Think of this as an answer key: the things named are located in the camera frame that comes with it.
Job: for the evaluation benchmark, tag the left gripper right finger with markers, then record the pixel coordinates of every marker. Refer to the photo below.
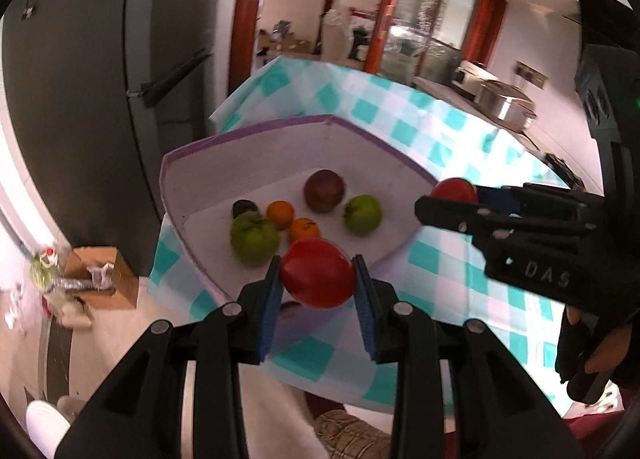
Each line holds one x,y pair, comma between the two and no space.
459,391

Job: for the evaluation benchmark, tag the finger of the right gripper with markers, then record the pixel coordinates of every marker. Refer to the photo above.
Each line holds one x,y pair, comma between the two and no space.
546,196
478,220

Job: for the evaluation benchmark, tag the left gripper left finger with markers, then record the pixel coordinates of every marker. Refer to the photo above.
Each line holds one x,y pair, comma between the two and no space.
136,412

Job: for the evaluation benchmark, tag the red tomato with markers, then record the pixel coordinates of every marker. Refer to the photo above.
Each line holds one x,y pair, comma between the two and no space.
317,273
455,189

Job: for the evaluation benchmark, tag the green apple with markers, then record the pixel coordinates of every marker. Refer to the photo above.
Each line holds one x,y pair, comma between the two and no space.
362,215
254,239

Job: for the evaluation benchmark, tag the right hand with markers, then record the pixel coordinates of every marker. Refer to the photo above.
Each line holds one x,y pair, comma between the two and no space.
618,352

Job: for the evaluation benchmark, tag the teal white checkered tablecloth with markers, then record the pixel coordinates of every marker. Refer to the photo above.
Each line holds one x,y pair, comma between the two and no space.
439,271

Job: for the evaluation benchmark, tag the steel cooking pot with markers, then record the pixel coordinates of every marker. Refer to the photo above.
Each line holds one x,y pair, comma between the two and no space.
506,105

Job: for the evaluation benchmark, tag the cardboard box on floor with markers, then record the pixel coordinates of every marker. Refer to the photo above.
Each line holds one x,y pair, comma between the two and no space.
101,277

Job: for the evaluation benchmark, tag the green apple on table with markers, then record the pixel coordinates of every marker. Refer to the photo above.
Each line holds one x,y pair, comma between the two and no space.
362,215

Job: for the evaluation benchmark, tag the dark red apple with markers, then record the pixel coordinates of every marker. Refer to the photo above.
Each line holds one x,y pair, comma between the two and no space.
324,191

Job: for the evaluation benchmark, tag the orange tangerine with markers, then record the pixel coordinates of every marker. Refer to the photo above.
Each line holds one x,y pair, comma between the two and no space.
303,228
281,213

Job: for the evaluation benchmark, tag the dark purple plum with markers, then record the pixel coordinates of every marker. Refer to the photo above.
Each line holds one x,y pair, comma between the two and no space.
242,206

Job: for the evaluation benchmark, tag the grey refrigerator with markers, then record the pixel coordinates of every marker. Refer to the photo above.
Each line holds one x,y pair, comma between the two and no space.
98,92

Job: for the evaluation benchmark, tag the red wooden door frame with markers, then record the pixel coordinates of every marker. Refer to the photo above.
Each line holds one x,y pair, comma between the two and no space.
379,35

